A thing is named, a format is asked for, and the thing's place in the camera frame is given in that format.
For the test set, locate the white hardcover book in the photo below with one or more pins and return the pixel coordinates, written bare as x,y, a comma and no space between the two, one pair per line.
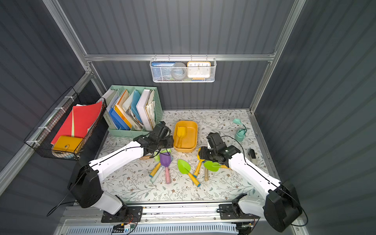
141,108

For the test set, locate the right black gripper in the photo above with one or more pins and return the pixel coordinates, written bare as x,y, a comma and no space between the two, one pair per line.
206,154

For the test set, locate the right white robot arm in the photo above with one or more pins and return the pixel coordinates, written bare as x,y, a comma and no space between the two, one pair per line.
278,203

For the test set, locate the light blue shovel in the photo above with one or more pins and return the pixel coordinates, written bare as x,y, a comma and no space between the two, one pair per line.
157,174

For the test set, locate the yellow scoop shovel slotted handle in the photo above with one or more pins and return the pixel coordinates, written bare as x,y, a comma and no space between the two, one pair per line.
201,161

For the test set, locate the black wire side basket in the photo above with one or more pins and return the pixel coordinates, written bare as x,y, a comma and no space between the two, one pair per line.
40,141

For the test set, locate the yellow wallet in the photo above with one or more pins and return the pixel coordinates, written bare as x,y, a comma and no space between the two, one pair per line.
68,144

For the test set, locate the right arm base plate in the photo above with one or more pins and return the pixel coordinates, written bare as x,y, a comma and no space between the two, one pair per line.
229,212

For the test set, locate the floral table mat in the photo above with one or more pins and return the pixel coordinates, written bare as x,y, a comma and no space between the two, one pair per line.
132,181

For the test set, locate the grey tape roll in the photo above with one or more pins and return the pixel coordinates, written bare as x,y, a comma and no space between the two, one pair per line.
179,71

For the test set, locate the green pointed trowel yellow handle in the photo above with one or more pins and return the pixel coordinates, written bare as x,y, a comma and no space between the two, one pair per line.
185,168

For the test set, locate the blue folder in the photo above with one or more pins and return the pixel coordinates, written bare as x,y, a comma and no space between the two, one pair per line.
120,124

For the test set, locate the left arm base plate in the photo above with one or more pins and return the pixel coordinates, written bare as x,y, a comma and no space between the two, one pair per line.
126,214

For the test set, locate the yellow rake-edged shovel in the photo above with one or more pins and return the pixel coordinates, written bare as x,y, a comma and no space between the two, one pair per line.
181,133

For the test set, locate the red folder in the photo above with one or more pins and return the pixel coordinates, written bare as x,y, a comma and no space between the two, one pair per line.
79,121

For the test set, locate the purple shovel pink handle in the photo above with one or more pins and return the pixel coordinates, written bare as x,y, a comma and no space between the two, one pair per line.
165,160

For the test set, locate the blue box in basket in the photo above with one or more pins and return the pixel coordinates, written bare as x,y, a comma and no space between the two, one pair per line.
161,71

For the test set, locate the green book organizer crate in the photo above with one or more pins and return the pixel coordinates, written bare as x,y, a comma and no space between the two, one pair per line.
124,100

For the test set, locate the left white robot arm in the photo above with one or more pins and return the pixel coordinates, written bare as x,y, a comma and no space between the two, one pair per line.
86,179

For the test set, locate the yellow plastic storage box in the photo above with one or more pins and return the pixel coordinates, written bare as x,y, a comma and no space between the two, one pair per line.
189,142

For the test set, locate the white wire wall basket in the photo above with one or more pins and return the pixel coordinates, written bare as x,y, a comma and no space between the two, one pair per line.
212,60

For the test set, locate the blue shovel wooden handle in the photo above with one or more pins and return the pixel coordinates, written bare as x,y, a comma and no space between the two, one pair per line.
206,174

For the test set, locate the yellow white alarm clock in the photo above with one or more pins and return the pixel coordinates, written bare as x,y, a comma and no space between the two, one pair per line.
198,70

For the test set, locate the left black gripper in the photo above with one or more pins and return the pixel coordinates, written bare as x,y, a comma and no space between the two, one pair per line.
164,141

